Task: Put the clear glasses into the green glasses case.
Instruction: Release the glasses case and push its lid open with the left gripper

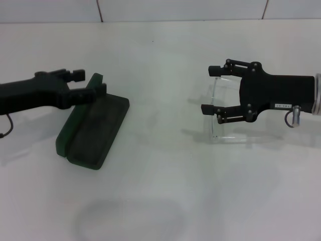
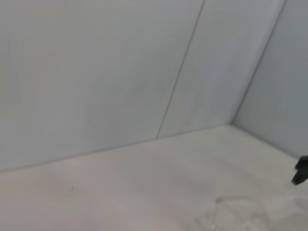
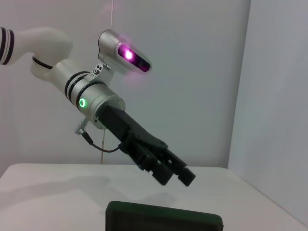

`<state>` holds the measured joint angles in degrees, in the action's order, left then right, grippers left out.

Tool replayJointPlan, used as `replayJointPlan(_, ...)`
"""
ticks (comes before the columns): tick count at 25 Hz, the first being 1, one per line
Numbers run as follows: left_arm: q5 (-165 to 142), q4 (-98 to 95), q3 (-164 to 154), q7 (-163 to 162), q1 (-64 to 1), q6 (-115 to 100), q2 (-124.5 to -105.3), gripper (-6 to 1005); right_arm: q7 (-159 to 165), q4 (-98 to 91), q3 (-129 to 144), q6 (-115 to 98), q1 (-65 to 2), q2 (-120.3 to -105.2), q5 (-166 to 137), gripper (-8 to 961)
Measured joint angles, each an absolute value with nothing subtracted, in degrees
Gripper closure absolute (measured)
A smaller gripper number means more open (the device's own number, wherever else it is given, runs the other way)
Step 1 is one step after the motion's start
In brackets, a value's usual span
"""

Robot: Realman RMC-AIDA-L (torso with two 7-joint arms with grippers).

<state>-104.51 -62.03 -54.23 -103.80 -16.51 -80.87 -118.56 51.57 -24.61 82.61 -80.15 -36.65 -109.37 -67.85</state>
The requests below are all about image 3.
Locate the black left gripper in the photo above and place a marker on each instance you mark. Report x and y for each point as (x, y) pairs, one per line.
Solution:
(125, 122)

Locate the green glasses case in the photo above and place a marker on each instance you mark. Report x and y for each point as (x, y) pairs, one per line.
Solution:
(156, 221)

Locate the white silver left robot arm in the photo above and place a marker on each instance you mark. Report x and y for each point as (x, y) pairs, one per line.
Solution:
(60, 74)

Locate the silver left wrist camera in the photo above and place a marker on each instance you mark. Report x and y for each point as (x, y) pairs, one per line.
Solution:
(110, 45)

